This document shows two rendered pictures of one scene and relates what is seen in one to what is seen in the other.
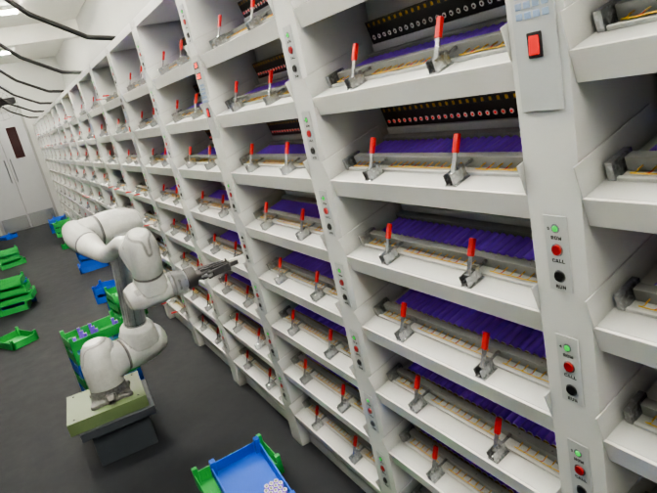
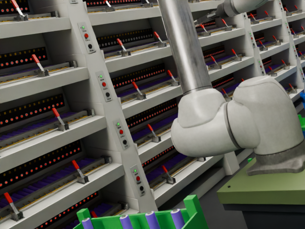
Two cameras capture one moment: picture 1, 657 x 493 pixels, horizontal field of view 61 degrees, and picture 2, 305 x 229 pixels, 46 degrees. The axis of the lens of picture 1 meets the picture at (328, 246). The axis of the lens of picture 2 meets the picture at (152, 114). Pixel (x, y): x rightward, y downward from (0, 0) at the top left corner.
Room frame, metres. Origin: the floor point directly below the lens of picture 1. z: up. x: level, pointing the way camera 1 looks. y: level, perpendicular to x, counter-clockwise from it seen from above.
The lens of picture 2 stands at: (3.02, 2.03, 0.61)
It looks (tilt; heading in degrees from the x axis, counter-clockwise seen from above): 5 degrees down; 250
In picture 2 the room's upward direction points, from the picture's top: 19 degrees counter-clockwise
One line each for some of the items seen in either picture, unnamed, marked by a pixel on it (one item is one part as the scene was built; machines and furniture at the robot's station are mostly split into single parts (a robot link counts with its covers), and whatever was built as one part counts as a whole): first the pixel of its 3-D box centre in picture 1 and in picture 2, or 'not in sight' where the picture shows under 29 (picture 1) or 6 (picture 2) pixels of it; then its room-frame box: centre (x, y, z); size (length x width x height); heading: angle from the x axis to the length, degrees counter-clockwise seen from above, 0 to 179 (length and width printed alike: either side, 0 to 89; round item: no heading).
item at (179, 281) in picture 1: (177, 282); (232, 7); (1.90, 0.55, 0.83); 0.09 x 0.06 x 0.09; 27
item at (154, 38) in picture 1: (208, 212); (68, 35); (2.70, 0.54, 0.91); 0.20 x 0.09 x 1.81; 117
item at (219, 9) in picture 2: (197, 275); (219, 12); (1.94, 0.49, 0.83); 0.09 x 0.08 x 0.07; 117
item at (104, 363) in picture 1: (102, 361); (263, 112); (2.34, 1.11, 0.41); 0.18 x 0.16 x 0.22; 132
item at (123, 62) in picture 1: (171, 201); not in sight; (3.32, 0.86, 0.91); 0.20 x 0.09 x 1.81; 117
